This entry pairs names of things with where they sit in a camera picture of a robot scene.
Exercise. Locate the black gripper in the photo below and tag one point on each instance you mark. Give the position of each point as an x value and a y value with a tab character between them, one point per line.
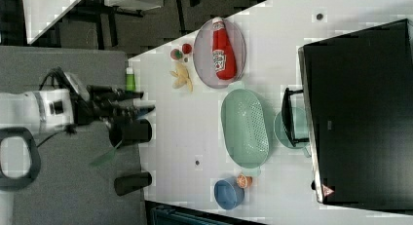
91	103

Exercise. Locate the green plastic strainer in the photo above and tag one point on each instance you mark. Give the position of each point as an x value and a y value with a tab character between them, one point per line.
243	123

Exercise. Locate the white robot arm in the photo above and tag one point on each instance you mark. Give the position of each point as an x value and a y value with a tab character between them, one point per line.
68	105

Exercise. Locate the green bottle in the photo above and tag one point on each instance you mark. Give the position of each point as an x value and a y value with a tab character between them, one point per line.
130	80

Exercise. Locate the green slotted spatula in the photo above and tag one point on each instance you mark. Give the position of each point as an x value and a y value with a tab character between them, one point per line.
106	157

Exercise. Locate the peeled toy banana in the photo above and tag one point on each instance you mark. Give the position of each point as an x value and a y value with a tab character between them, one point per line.
181	76

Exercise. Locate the red green toy strawberry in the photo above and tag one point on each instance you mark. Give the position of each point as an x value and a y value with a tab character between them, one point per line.
176	54

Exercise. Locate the dark grey cup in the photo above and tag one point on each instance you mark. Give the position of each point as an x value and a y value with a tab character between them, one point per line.
126	184

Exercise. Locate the small red toy strawberry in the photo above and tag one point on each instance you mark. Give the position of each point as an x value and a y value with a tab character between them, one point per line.
186	49

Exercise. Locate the grey round plate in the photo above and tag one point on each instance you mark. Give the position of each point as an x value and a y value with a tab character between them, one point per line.
202	54

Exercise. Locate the red ketchup bottle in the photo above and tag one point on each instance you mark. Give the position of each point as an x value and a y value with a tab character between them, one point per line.
223	56

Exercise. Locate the blue bowl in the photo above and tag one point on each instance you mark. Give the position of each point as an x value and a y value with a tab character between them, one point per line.
227	193

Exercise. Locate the toy orange slice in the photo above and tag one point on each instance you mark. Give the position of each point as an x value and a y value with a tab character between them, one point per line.
244	181

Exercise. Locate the green mug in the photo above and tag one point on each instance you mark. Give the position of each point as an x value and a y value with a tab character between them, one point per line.
298	138

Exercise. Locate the black toaster oven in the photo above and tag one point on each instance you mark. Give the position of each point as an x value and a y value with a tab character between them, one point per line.
357	91

